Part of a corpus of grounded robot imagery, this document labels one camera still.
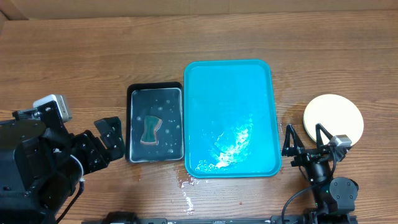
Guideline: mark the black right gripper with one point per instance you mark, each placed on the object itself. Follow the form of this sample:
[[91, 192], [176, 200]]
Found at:
[[307, 155]]

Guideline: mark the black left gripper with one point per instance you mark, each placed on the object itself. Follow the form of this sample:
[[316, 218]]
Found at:
[[113, 140]]

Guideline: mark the yellow-green plate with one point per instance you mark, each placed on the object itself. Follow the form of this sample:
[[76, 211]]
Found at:
[[337, 114]]

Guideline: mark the green and orange sponge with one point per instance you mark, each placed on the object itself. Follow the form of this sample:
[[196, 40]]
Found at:
[[151, 126]]

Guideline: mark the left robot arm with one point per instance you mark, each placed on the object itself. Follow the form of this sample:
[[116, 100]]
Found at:
[[42, 164]]

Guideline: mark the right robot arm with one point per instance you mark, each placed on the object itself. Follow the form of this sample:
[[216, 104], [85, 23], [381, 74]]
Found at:
[[334, 196]]

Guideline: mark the black water tray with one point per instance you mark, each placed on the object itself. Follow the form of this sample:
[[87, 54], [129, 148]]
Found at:
[[165, 101]]

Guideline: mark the teal plastic tray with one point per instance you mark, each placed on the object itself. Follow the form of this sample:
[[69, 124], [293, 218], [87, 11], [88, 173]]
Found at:
[[230, 120]]

